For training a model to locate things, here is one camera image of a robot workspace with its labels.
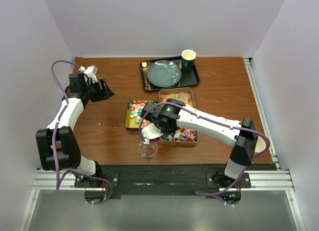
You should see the blue ceramic plate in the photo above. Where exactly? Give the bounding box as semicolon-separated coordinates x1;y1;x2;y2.
147;60;181;88

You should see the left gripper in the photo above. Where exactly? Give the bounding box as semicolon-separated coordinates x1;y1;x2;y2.
83;77;114;103

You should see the dark green cup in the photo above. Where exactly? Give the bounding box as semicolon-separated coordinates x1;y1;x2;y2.
180;49;196;71

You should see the gold spoon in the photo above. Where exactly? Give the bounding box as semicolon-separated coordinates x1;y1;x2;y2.
142;61;150;90

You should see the black serving tray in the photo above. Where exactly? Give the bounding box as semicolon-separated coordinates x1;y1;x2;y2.
139;56;200;92

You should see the purple plastic scoop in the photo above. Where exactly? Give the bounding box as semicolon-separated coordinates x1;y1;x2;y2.
150;137;160;144

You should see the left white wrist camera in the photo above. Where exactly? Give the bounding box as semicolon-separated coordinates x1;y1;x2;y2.
78;65;98;83

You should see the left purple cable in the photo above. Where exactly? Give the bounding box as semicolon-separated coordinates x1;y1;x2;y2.
51;60;113;205

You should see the purple cable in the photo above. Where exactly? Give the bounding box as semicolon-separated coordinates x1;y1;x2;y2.
51;60;113;205
138;102;272;206

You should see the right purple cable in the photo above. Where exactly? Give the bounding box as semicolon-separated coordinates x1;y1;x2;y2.
138;102;272;206

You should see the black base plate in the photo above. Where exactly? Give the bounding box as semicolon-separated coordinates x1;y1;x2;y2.
74;162;251;201

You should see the aluminium frame rail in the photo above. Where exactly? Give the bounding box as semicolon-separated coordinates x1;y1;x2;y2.
18;166;306;231

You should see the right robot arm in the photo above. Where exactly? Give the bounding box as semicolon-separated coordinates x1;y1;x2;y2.
139;99;258;188

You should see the tin of gummy candies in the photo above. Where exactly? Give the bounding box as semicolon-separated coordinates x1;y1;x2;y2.
159;87;195;108

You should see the tin of lollipops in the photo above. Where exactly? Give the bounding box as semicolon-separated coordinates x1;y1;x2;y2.
159;128;198;147

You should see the yellow mug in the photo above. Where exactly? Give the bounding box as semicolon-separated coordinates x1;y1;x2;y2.
253;136;267;159

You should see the gold tin of star candies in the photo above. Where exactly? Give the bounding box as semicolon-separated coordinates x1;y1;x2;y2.
125;99;158;133

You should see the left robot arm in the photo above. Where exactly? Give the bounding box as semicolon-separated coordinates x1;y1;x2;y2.
35;73;114;189

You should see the clear glass jar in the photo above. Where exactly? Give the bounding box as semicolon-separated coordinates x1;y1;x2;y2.
139;141;158;161

